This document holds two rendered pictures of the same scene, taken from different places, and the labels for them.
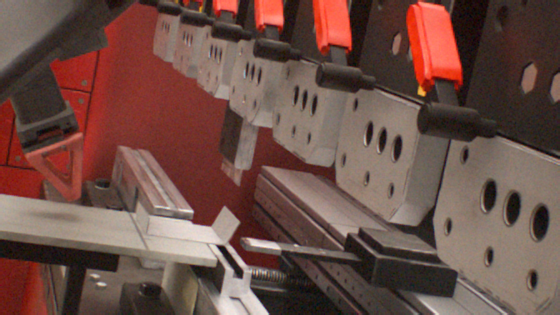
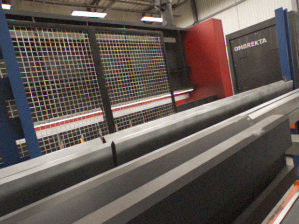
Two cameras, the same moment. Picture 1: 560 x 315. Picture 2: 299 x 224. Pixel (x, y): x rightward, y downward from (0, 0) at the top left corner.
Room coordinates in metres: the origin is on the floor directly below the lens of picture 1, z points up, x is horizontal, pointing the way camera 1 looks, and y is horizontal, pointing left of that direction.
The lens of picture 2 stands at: (0.28, -2.22, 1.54)
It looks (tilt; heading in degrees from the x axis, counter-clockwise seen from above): 6 degrees down; 64
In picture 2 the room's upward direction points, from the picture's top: 11 degrees counter-clockwise
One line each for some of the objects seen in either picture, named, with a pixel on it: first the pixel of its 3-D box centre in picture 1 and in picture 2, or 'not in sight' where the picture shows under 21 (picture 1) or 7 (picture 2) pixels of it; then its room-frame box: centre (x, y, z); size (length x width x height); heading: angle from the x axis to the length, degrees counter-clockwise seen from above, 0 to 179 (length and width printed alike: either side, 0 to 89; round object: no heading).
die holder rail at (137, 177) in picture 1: (146, 202); not in sight; (1.88, 0.20, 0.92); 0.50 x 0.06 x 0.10; 16
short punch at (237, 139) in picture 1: (237, 138); not in sight; (1.35, 0.05, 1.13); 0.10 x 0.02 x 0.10; 16
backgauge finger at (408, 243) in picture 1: (343, 251); not in sight; (1.39, -0.11, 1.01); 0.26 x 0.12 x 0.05; 106
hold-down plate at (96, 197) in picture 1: (105, 208); not in sight; (1.91, 0.27, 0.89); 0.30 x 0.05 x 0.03; 16
